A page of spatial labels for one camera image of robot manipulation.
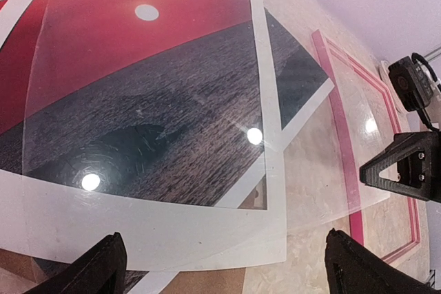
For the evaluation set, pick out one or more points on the red sunset sea photo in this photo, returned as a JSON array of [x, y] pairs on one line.
[[301, 85]]

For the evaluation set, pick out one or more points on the pink wooden picture frame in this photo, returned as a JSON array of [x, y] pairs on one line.
[[366, 120]]

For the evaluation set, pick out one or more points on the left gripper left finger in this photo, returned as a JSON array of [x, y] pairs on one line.
[[101, 269]]

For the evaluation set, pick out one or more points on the brown cardboard backing board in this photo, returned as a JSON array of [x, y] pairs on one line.
[[20, 273]]

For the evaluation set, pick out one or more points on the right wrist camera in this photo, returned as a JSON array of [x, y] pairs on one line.
[[418, 88]]

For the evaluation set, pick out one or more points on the white photo mat border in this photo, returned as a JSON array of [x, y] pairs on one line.
[[56, 222]]

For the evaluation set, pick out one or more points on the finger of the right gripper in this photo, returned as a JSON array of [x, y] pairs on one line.
[[409, 166]]

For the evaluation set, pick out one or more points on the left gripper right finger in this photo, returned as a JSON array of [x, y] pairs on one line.
[[351, 268]]

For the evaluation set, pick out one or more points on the clear acrylic sheet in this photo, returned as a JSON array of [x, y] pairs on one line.
[[154, 97]]

